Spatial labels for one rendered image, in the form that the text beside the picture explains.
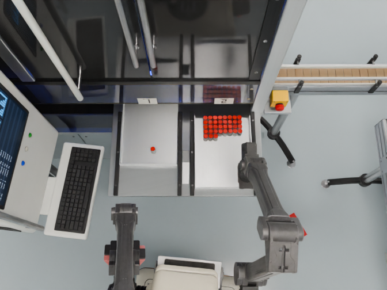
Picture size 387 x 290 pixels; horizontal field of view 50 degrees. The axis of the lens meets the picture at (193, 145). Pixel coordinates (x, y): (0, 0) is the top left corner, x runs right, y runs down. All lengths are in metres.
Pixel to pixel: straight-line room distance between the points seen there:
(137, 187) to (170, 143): 0.25
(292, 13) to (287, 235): 0.65
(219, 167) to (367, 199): 1.34
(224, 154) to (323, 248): 1.17
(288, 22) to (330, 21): 2.09
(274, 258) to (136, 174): 0.97
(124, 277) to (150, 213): 1.61
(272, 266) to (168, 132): 1.02
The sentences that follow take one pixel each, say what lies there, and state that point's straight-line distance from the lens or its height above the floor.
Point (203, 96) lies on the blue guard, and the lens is 1.82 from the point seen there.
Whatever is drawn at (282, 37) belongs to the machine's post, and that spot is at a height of 1.53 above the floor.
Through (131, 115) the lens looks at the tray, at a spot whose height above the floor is 0.88.
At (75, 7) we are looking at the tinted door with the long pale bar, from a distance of 1.34.
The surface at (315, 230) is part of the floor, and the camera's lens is 2.84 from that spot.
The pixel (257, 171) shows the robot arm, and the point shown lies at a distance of 1.36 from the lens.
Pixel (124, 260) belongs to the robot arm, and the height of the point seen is 1.52.
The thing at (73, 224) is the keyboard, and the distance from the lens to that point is 1.98.
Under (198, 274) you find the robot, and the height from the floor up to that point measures 1.33.
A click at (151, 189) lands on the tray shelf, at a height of 0.88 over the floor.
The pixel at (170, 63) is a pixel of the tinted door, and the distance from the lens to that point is 1.58.
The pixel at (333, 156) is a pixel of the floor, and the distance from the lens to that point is 2.98.
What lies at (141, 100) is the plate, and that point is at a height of 1.02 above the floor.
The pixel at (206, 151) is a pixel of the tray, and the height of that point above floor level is 0.88.
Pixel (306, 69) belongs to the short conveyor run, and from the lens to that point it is 2.09.
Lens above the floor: 2.71
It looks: 72 degrees down
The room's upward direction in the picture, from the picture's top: 1 degrees counter-clockwise
